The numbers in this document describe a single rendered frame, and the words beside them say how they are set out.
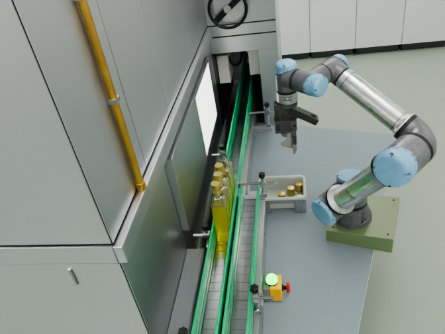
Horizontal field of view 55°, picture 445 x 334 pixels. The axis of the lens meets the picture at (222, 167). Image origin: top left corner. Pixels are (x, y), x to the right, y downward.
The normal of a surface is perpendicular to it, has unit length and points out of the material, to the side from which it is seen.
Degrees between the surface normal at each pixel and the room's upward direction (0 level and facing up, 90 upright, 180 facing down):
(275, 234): 0
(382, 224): 4
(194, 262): 0
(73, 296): 90
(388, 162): 85
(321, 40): 90
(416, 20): 90
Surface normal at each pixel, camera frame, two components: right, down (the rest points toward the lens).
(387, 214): -0.20, -0.81
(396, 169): -0.69, 0.44
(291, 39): -0.11, 0.59
